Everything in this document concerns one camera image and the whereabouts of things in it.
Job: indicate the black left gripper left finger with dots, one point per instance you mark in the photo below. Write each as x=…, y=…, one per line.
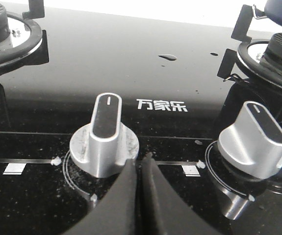
x=115, y=213

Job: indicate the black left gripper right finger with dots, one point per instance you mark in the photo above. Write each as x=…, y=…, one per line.
x=164, y=212

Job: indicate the blue saucepan with handle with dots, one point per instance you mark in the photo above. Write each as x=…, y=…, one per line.
x=272, y=10

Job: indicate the right black pot support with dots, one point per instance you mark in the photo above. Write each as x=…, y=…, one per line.
x=239, y=33

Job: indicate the silver left stove knob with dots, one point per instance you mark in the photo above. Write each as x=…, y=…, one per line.
x=102, y=147

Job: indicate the silver stove knob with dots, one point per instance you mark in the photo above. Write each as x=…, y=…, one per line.
x=253, y=143
x=102, y=147

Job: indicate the silver right stove knob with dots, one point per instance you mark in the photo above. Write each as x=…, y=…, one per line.
x=253, y=143

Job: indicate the black glass gas stove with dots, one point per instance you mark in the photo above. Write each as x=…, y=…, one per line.
x=53, y=65

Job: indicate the right gas burner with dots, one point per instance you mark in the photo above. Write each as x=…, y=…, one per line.
x=263, y=58

